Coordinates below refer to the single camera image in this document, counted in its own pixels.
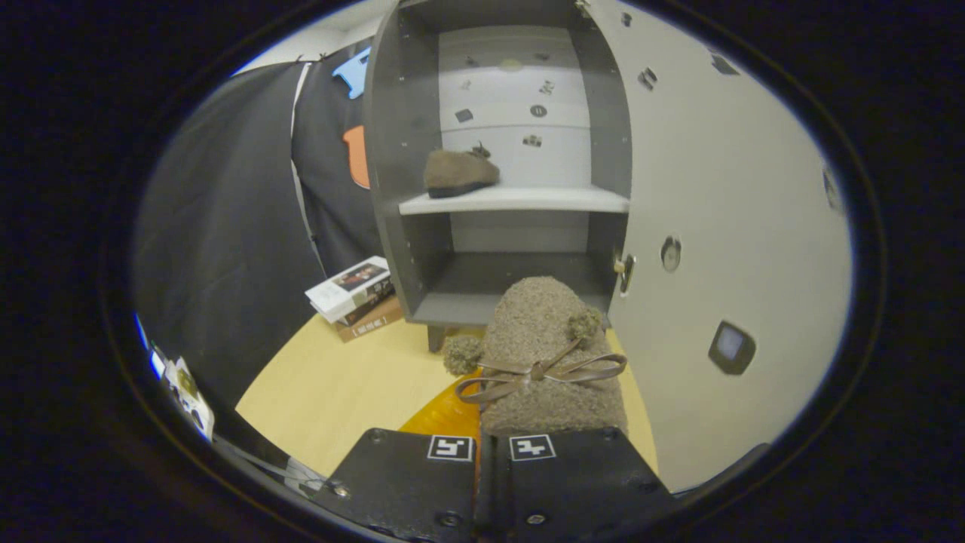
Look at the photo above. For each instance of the black backdrop cloth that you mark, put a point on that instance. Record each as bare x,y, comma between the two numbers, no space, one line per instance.
226,226

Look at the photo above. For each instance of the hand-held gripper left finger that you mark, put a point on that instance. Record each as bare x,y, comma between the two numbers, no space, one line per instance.
407,483

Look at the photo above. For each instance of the black book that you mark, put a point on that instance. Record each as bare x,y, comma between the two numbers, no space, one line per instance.
375,305

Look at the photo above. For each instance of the grey shoe cabinet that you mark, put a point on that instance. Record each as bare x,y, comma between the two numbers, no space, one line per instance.
392,151

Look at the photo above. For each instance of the blue white screen object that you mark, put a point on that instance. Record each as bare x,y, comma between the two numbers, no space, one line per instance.
154,362

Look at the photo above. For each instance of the white book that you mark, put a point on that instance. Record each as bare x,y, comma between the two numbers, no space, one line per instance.
347,290

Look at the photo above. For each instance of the brown book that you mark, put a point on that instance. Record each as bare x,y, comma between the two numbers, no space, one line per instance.
373,327

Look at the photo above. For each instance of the grey shoe cabinet door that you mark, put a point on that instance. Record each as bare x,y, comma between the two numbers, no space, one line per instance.
739,226

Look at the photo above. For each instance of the brown fuzzy shoe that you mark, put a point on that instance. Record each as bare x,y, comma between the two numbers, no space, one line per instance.
452,173
543,317

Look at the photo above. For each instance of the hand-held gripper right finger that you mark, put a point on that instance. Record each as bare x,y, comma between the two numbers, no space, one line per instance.
580,483

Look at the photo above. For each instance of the white patterned object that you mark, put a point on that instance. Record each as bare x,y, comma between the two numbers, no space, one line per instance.
188,392

